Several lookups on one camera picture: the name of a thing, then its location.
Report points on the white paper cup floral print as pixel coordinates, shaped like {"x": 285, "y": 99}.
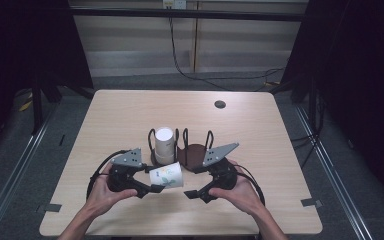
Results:
{"x": 166, "y": 176}

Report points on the black metal stand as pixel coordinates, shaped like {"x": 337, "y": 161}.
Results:
{"x": 313, "y": 106}
{"x": 37, "y": 110}

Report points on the black horizontal bar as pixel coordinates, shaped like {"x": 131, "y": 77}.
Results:
{"x": 186, "y": 14}

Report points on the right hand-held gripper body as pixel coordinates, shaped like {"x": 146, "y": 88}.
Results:
{"x": 218, "y": 155}

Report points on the person's right hand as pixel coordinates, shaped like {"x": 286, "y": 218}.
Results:
{"x": 243, "y": 195}

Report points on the small black floor tape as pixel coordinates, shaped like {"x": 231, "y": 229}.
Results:
{"x": 62, "y": 140}

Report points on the white paper cups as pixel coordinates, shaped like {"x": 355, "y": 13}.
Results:
{"x": 164, "y": 143}

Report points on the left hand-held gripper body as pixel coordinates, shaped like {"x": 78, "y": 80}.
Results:
{"x": 128, "y": 159}

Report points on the metal floor rail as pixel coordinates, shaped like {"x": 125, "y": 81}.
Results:
{"x": 333, "y": 173}
{"x": 16, "y": 166}

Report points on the grey tape strip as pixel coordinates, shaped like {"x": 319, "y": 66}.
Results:
{"x": 310, "y": 202}
{"x": 50, "y": 208}

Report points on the dark curtain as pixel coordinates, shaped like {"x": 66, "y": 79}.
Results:
{"x": 20, "y": 50}
{"x": 363, "y": 66}

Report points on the round dark table grommet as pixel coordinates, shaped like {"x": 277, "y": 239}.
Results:
{"x": 220, "y": 104}

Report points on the person's left hand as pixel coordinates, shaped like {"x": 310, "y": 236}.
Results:
{"x": 100, "y": 196}

